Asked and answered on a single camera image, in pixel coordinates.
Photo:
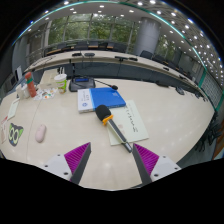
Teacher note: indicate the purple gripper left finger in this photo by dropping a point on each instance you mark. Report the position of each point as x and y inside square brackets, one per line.
[70, 166]

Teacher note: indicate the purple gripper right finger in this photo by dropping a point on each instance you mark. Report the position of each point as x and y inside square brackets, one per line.
[151, 166]

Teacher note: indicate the pink computer mouse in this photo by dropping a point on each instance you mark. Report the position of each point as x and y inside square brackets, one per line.
[40, 133]

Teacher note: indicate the pale green paper sheet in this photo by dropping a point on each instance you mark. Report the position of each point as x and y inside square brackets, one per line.
[129, 122]

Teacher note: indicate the black handheld microphone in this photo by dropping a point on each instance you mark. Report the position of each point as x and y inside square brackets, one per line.
[106, 117]

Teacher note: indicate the owl cartoon sticker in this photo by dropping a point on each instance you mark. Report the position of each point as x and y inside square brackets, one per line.
[15, 133]

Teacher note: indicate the blue and white book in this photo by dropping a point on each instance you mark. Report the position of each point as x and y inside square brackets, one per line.
[90, 99]

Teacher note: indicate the colourful printed leaflet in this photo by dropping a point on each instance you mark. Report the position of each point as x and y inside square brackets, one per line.
[43, 94]

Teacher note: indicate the black conference microphone unit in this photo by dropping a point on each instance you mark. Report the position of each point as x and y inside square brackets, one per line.
[81, 83]

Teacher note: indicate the white green paper cup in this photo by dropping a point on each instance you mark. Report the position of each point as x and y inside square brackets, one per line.
[61, 82]

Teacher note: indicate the orange bottle green band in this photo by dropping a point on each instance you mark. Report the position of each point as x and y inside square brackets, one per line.
[30, 84]

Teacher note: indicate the long curved conference desk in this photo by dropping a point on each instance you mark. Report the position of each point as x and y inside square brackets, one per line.
[115, 65]

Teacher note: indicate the black office chair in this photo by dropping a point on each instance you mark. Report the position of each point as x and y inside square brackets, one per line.
[146, 54]

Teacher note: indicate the grey round pillar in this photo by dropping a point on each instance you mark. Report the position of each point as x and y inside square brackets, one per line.
[147, 36]

